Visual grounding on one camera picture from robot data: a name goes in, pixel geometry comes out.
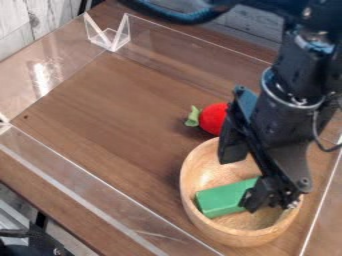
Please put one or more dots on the brown wooden bowl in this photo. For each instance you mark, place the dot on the brown wooden bowl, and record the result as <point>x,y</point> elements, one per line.
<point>238,229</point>

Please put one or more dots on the clear acrylic front wall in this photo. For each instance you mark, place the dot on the clear acrylic front wall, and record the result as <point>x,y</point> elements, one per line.
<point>102,216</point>

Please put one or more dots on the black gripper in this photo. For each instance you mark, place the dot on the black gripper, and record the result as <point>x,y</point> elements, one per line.
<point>271,125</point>

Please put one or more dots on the green rectangular block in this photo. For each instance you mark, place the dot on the green rectangular block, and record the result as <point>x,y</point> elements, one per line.
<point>219,201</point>

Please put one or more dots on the red plush strawberry toy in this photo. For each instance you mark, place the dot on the red plush strawberry toy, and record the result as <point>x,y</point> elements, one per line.
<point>209,118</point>

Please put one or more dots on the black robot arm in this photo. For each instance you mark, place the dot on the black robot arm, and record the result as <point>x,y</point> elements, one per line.
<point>309,62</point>

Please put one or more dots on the clear acrylic corner bracket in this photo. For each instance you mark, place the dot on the clear acrylic corner bracket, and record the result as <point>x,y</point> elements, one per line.
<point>108,38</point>

